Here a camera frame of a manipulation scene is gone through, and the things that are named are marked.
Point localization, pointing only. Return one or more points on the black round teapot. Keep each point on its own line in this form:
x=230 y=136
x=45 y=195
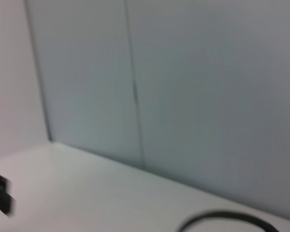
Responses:
x=227 y=215

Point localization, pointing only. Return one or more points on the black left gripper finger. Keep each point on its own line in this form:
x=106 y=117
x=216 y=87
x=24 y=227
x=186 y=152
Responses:
x=2 y=198

